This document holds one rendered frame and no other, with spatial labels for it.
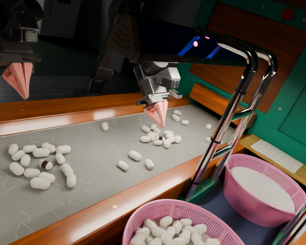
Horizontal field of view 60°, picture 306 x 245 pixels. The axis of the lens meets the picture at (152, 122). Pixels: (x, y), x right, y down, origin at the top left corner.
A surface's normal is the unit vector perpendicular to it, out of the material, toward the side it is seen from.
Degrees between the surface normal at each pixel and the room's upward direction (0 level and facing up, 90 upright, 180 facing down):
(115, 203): 0
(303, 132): 90
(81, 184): 0
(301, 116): 90
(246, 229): 0
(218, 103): 90
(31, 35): 75
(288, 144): 90
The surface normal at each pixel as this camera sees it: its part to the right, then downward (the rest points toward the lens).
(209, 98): -0.63, 0.14
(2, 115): 0.32, -0.85
